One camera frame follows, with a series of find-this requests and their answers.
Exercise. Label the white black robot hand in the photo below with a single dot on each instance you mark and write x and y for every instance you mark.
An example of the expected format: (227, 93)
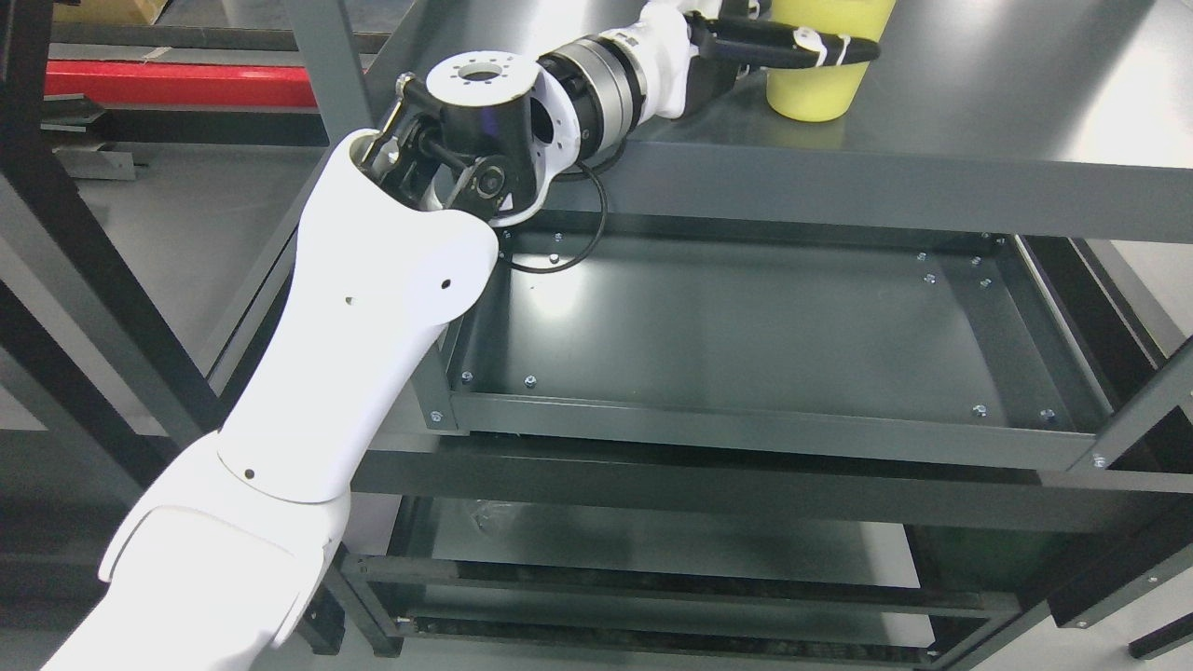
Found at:
(670, 37)

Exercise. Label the yellow plastic cup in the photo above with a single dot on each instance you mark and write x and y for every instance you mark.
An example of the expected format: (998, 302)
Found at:
(824, 92)

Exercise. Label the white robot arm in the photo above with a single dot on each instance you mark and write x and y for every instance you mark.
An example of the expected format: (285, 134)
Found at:
(223, 554)

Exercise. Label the grey metal shelf rack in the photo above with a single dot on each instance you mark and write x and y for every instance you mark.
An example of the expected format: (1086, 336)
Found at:
(742, 388)

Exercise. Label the red metal beam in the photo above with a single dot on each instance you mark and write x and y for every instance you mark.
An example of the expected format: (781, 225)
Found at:
(182, 84)

